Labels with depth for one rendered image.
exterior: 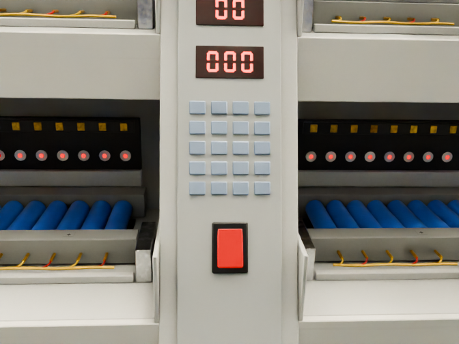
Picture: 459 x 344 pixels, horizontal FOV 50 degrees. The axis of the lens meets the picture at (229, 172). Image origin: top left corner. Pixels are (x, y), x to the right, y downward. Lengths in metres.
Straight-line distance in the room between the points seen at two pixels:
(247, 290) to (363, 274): 0.11
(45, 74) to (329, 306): 0.26
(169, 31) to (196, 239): 0.14
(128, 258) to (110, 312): 0.06
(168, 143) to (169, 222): 0.05
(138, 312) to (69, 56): 0.18
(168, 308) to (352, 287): 0.14
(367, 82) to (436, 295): 0.17
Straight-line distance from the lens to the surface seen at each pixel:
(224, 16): 0.35
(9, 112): 0.57
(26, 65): 0.37
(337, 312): 0.37
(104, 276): 0.39
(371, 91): 0.37
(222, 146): 0.33
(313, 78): 0.36
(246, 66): 0.34
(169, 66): 0.34
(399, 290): 0.40
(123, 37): 0.35
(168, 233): 0.34
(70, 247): 0.41
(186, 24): 0.35
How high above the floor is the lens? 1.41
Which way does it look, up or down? 2 degrees up
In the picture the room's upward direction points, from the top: straight up
